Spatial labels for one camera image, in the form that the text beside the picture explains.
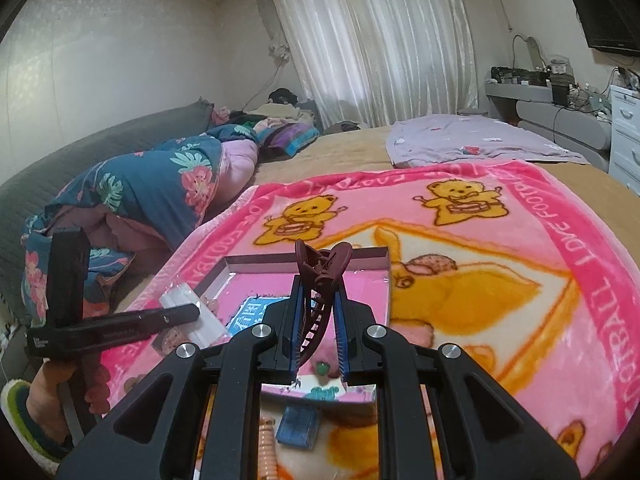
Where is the person's left forearm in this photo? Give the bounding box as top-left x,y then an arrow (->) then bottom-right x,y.
0,379 -> 73,478

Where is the lace flower hair accessory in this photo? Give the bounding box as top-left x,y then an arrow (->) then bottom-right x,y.
155,329 -> 187,357

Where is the shallow cardboard box pink inside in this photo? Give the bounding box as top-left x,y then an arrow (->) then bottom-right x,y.
192,246 -> 392,405

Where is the person's left hand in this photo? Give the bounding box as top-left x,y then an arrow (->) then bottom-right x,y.
27,360 -> 108,441

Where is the black wall television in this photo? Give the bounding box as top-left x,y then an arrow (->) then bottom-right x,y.
566,0 -> 640,57

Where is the white curtain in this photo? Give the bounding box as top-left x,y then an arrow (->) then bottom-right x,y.
257,0 -> 481,131

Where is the purple printed sheet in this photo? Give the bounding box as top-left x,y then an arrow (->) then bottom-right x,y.
386,114 -> 591,168

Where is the pink bear printed blanket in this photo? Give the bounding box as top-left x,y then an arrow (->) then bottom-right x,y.
100,160 -> 640,480

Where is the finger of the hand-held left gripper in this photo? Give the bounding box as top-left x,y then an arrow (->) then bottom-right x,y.
90,304 -> 202,337

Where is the grey vanity desk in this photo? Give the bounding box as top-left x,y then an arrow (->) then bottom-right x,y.
484,82 -> 613,171

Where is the grey padded headboard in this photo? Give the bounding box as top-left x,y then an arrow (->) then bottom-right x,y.
0,97 -> 216,311

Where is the white drawer cabinet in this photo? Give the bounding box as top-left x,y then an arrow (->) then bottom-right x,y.
607,84 -> 640,181

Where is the blue floral quilt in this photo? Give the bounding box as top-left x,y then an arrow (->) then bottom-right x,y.
20,125 -> 261,331

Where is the pile of clothes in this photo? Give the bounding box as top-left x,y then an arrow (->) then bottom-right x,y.
245,87 -> 321,126

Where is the tan bed sheet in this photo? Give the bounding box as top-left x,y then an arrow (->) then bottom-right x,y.
110,122 -> 640,311

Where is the orange spiral hair tie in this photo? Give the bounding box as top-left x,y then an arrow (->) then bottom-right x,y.
257,417 -> 278,480

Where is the vanity mirror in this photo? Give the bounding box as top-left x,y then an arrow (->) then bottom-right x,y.
511,34 -> 543,71

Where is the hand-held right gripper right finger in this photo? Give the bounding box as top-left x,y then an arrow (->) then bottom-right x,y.
334,287 -> 582,480

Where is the striped pillow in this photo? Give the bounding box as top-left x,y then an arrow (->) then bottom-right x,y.
260,121 -> 321,158

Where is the clear plastic packaging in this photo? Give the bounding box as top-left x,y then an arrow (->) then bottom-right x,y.
159,282 -> 228,346

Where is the blue silver foil packet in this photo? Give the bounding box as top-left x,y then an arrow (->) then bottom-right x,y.
230,296 -> 291,343

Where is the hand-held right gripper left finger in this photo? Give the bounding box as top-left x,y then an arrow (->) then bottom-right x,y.
54,275 -> 306,480

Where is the maroon hair claw clip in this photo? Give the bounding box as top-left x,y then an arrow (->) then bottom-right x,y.
292,239 -> 355,376

